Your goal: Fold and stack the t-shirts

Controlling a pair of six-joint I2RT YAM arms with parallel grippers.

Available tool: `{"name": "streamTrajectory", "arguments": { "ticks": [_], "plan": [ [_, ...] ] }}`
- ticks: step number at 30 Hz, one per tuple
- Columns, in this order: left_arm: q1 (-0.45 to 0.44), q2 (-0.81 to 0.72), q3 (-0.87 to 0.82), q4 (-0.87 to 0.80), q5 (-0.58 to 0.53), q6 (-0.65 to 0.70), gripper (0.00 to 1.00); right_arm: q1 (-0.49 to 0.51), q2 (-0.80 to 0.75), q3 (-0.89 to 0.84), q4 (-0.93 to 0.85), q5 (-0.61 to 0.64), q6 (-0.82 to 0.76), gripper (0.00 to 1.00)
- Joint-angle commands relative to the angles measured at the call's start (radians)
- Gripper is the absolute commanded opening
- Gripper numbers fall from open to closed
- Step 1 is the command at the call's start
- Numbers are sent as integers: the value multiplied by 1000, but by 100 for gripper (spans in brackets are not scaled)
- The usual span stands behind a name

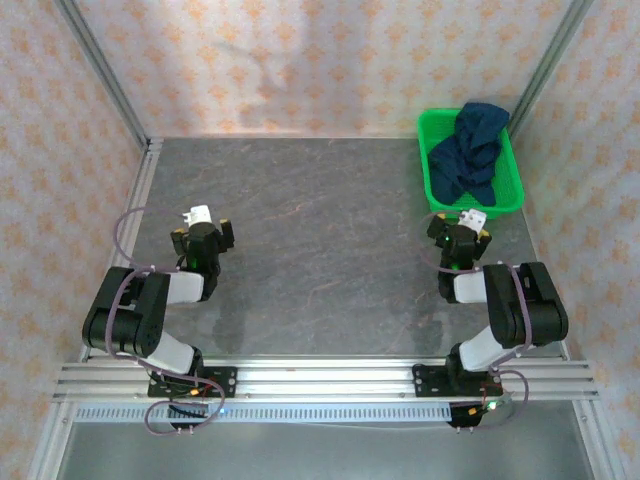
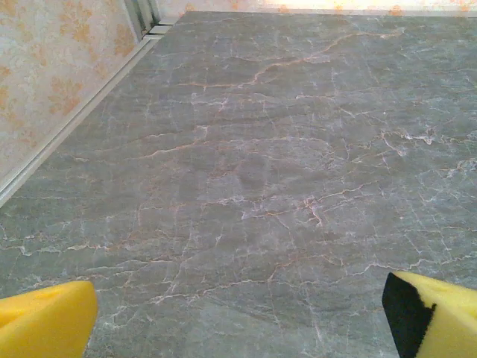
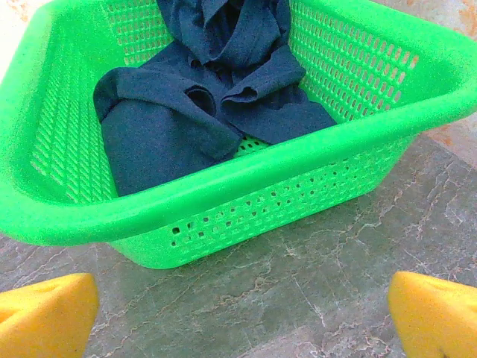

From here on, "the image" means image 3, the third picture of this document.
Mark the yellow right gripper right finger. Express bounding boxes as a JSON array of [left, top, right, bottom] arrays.
[[387, 271, 477, 358]]

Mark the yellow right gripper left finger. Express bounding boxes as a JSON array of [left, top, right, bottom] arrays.
[[0, 272, 100, 358]]

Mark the navy blue t-shirt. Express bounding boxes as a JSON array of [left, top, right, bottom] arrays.
[[92, 0, 338, 198]]

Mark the green plastic perforated basket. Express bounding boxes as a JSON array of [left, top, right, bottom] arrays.
[[0, 0, 477, 270]]

